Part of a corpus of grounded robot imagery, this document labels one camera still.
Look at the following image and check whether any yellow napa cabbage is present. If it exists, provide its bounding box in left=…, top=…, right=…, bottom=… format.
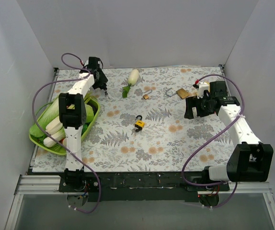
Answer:
left=199, top=81, right=210, bottom=91

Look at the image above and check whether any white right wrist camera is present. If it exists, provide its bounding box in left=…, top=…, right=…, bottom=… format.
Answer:
left=193, top=80, right=210, bottom=99

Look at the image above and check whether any large brass padlock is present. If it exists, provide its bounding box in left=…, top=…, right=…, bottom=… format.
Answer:
left=165, top=88, right=190, bottom=99

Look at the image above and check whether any celery stalk bundle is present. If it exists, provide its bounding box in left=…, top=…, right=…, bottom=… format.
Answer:
left=43, top=117, right=66, bottom=148

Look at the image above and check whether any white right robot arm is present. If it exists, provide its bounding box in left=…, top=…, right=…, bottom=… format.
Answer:
left=184, top=81, right=274, bottom=191

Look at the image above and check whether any small brass padlock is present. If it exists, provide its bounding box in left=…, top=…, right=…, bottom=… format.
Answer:
left=142, top=90, right=153, bottom=100

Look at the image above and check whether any green napa cabbage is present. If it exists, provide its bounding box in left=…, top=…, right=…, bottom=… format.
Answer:
left=29, top=99, right=59, bottom=138

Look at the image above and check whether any yellow padlock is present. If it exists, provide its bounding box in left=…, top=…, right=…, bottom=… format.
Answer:
left=134, top=115, right=145, bottom=133

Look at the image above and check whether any green plastic basket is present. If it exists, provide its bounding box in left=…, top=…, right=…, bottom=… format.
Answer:
left=29, top=98, right=100, bottom=156

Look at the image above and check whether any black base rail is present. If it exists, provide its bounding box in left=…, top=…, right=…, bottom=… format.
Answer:
left=58, top=172, right=230, bottom=202

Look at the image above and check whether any white radish with leaves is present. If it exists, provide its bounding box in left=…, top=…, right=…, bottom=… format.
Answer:
left=122, top=69, right=139, bottom=98

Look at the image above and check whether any floral table mat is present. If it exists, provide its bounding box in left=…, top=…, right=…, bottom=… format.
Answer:
left=33, top=66, right=245, bottom=173

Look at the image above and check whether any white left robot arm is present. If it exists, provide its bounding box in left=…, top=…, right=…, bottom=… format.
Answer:
left=58, top=57, right=108, bottom=192

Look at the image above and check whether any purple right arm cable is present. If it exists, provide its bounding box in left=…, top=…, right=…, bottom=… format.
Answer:
left=182, top=74, right=246, bottom=208

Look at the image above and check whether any round green cabbage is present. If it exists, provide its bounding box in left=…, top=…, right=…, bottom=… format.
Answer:
left=85, top=104, right=94, bottom=124

